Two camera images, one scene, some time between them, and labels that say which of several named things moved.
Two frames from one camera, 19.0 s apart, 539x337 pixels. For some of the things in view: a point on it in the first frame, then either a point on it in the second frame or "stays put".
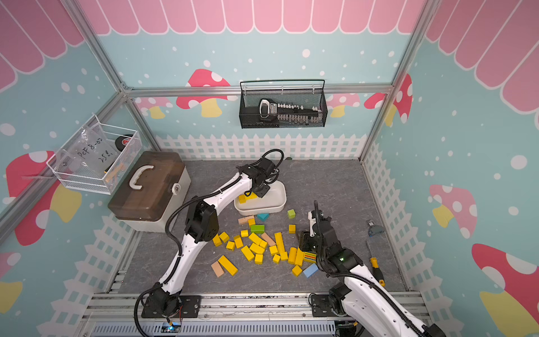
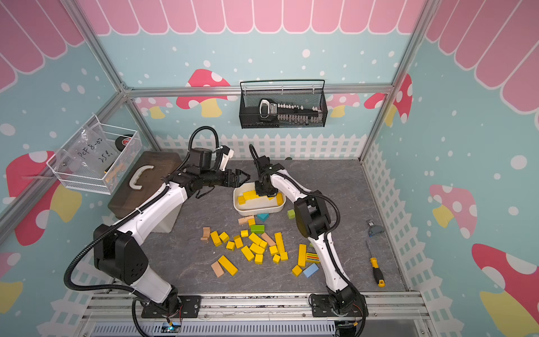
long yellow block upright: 300,257 stays put
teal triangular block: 263,217 stays put
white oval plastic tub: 274,200 stays put
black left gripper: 262,192 to 229,173
